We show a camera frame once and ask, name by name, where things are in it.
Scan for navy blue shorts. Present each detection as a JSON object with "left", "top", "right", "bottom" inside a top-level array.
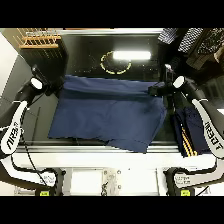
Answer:
[{"left": 47, "top": 74, "right": 168, "bottom": 155}]

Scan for black cable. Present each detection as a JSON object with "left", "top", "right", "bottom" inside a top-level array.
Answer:
[{"left": 18, "top": 113, "right": 51, "bottom": 188}]

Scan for silver frame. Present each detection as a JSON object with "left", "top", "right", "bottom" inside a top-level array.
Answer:
[{"left": 0, "top": 139, "right": 224, "bottom": 197}]

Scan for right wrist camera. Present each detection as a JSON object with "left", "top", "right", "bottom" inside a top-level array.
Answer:
[{"left": 164, "top": 63, "right": 175, "bottom": 85}]

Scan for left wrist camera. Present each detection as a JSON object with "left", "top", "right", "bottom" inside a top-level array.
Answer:
[{"left": 31, "top": 64, "right": 44, "bottom": 80}]

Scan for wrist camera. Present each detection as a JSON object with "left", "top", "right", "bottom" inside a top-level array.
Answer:
[
  {"left": 164, "top": 63, "right": 175, "bottom": 85},
  {"left": 31, "top": 64, "right": 44, "bottom": 80}
]

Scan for navy garment with yellow stripes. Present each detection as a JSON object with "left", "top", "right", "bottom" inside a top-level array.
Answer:
[{"left": 171, "top": 106, "right": 215, "bottom": 158}]

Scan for heap of clothes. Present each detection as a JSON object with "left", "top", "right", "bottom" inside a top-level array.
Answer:
[{"left": 157, "top": 27, "right": 224, "bottom": 82}]

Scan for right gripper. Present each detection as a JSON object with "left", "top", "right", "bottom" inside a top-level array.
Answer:
[{"left": 147, "top": 82, "right": 168, "bottom": 99}]

